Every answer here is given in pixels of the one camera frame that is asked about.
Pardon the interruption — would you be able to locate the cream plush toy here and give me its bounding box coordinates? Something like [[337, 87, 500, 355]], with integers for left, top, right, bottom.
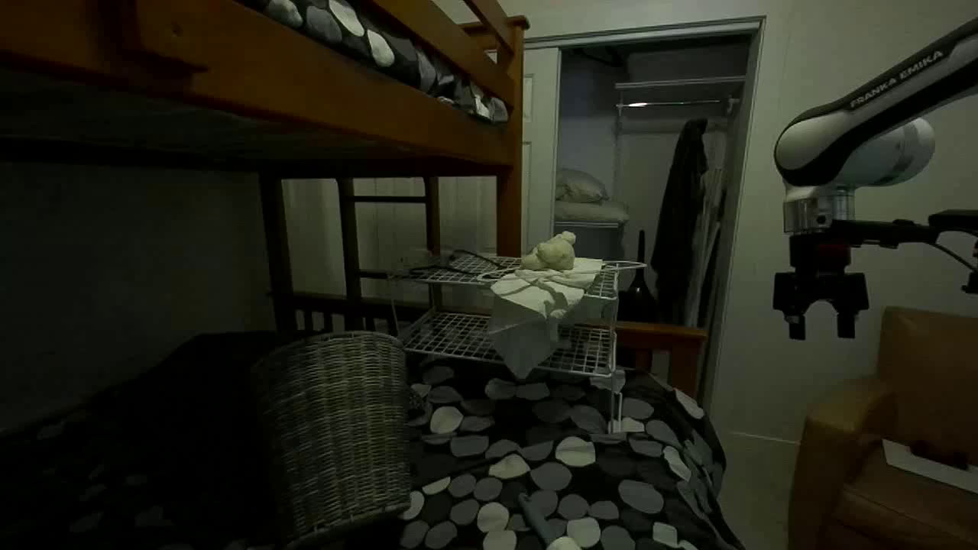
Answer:
[[520, 229, 582, 274]]

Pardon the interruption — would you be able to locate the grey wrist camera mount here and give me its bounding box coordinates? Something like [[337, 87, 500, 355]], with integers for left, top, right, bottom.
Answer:
[[779, 182, 856, 237]]

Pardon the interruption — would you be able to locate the white wire rack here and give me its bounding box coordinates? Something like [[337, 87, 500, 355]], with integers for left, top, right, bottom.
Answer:
[[392, 246, 651, 438]]

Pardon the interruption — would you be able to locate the white cloth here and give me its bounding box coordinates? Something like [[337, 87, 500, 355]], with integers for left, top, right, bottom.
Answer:
[[483, 254, 612, 383]]

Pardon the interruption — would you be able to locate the woven grey basket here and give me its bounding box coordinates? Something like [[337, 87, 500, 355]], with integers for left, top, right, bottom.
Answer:
[[247, 329, 415, 543]]

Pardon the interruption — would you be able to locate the dotted upper bunk bedding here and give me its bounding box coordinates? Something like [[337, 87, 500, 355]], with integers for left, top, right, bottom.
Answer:
[[247, 0, 514, 127]]

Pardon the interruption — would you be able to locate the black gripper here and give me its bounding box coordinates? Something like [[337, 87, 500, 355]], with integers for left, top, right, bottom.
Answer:
[[769, 232, 871, 342]]

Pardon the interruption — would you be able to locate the dark bottle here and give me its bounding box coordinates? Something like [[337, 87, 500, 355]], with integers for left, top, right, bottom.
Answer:
[[618, 226, 660, 324]]

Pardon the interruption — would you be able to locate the wooden bunk bed frame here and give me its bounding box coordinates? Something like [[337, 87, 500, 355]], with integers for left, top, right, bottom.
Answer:
[[0, 0, 712, 403]]

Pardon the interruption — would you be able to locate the closet door frame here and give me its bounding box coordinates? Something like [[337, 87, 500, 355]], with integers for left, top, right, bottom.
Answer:
[[522, 13, 769, 410]]

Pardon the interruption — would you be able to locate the tan leather armchair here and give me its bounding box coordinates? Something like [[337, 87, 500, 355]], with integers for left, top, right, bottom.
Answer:
[[788, 301, 978, 550]]

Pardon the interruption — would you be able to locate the black dotted duvet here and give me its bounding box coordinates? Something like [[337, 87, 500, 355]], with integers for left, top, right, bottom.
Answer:
[[0, 329, 746, 550]]

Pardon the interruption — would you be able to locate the folded pillow in closet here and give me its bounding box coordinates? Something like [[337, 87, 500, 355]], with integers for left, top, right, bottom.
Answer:
[[554, 164, 635, 232]]

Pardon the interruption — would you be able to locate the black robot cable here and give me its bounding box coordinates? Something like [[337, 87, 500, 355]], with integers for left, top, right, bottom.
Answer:
[[851, 208, 978, 298]]

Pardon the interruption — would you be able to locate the closet shelf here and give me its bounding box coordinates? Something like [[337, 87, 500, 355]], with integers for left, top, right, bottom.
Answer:
[[615, 74, 750, 103]]

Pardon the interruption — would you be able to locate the dark hanging jacket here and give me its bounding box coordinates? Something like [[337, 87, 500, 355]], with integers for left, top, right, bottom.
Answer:
[[648, 116, 717, 329]]

